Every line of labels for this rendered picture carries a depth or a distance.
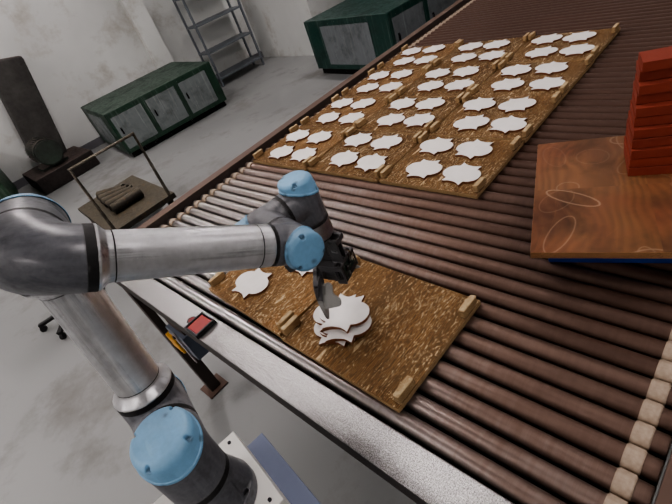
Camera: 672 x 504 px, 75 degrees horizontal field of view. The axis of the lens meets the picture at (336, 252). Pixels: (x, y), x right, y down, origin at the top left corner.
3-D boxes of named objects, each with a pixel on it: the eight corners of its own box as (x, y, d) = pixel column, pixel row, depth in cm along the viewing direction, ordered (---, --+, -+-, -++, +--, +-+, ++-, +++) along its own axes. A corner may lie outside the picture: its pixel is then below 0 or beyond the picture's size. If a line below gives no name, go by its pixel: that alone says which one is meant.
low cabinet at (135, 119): (190, 98, 792) (171, 61, 753) (230, 104, 679) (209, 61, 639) (105, 144, 729) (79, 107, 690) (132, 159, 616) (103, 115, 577)
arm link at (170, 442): (177, 523, 74) (130, 484, 67) (158, 469, 85) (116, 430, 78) (236, 473, 78) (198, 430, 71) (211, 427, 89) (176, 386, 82)
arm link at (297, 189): (265, 184, 90) (298, 163, 92) (286, 226, 96) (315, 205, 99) (284, 194, 84) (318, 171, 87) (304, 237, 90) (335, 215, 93)
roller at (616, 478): (645, 518, 71) (649, 506, 68) (143, 249, 200) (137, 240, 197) (654, 492, 73) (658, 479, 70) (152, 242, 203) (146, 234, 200)
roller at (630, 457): (654, 492, 73) (658, 479, 70) (152, 242, 203) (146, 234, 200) (663, 467, 76) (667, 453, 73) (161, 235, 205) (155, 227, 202)
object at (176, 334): (201, 369, 158) (175, 338, 147) (183, 354, 167) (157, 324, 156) (225, 347, 163) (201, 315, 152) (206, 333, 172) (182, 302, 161)
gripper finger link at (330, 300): (339, 323, 100) (338, 284, 99) (317, 321, 103) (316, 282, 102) (345, 320, 103) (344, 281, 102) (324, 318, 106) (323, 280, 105)
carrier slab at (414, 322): (399, 414, 93) (398, 410, 93) (282, 340, 121) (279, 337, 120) (481, 304, 109) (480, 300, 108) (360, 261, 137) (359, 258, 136)
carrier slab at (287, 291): (281, 338, 122) (279, 335, 121) (210, 291, 150) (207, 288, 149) (361, 260, 137) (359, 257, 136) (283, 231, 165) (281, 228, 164)
